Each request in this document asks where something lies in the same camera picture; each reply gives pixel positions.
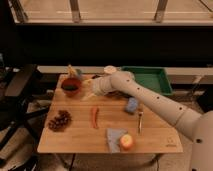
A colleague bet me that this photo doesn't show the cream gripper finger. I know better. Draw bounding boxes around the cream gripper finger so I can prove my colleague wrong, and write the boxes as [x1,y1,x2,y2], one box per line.
[82,79,92,85]
[82,93,96,101]

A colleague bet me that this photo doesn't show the orange-red bowl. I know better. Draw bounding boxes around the orange-red bowl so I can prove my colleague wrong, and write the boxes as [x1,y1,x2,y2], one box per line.
[61,78,81,97]

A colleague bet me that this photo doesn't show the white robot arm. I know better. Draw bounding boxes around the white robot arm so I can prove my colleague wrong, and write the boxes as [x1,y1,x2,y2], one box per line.
[89,71,213,171]

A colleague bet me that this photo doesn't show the white paper cup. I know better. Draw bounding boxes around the white paper cup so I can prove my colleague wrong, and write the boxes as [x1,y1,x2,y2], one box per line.
[104,65,117,75]

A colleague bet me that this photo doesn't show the orange carrot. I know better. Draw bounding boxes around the orange carrot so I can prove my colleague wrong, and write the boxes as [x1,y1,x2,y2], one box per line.
[91,106,99,129]

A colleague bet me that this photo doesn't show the yellow and blue toy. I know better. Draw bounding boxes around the yellow and blue toy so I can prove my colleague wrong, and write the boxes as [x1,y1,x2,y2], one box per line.
[68,64,82,80]

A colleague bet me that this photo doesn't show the dark purple bowl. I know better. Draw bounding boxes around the dark purple bowl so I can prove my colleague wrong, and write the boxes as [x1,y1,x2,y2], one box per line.
[106,91,131,98]

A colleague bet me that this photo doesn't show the wooden folding table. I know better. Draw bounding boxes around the wooden folding table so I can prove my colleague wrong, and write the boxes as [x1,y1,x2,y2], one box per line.
[36,73,184,154]

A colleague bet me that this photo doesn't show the bunch of dark grapes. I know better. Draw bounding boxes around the bunch of dark grapes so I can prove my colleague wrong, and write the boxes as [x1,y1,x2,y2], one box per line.
[48,110,72,132]

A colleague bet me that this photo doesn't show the blue sponge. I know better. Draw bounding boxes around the blue sponge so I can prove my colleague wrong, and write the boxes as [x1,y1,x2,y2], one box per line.
[125,97,139,114]

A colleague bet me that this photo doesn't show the blue-grey cloth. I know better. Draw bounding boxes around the blue-grey cloth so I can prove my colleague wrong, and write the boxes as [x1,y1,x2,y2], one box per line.
[106,128,127,153]

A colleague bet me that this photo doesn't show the red-yellow apple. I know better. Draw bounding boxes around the red-yellow apple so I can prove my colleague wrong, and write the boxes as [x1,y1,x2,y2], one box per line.
[120,134,134,150]

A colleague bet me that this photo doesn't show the green plastic tray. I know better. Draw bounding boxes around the green plastic tray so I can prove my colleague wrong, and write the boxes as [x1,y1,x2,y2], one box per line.
[121,66,173,96]

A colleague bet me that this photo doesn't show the black office chair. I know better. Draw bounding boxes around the black office chair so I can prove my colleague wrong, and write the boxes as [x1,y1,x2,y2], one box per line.
[0,64,49,151]

